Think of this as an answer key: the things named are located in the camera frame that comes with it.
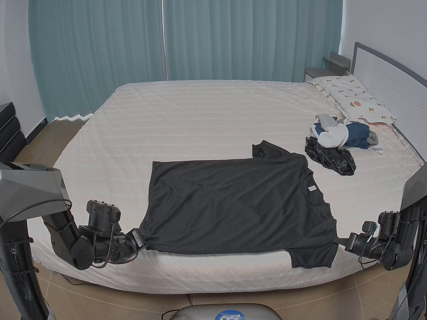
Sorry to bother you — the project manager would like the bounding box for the grey bedside table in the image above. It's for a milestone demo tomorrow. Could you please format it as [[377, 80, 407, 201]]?
[[304, 51, 351, 83]]

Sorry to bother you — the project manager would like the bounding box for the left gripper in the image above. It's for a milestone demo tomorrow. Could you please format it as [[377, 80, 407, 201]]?
[[97, 228, 148, 265]]

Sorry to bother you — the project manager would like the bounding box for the black chest of drawers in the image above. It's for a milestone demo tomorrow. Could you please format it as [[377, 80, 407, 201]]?
[[0, 102, 26, 161]]

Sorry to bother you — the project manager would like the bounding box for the black T-shirt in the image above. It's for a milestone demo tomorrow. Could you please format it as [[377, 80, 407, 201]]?
[[138, 140, 339, 268]]

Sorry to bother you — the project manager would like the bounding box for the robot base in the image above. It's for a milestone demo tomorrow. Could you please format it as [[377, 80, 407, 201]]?
[[173, 304, 277, 320]]

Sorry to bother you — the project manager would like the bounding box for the black satin garment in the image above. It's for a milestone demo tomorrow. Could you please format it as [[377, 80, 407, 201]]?
[[304, 136, 357, 176]]

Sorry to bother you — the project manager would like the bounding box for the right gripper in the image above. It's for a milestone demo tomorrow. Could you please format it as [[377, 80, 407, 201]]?
[[334, 232, 381, 258]]

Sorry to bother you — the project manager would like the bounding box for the pile of clothes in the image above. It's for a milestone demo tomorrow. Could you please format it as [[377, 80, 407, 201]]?
[[310, 114, 383, 154]]

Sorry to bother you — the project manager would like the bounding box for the black cable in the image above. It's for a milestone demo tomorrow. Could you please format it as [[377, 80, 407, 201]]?
[[62, 274, 98, 288], [92, 249, 139, 268], [0, 199, 73, 228], [162, 294, 195, 320], [358, 251, 383, 271]]

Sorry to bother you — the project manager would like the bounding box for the bed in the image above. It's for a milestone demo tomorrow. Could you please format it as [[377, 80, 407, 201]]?
[[27, 41, 427, 294]]

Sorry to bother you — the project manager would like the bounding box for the white printed pillow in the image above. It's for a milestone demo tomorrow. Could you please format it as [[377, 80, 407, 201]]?
[[307, 75, 396, 124]]

